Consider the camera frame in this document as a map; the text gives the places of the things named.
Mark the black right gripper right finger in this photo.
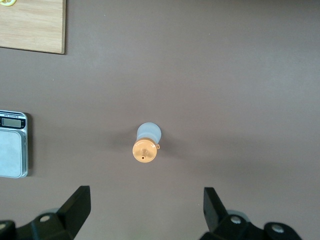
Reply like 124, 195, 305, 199
199, 186, 304, 240

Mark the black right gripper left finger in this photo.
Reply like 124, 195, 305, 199
0, 185, 91, 240

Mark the silver digital kitchen scale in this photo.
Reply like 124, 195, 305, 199
0, 109, 29, 179

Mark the wooden cutting board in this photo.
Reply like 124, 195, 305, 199
0, 0, 67, 55

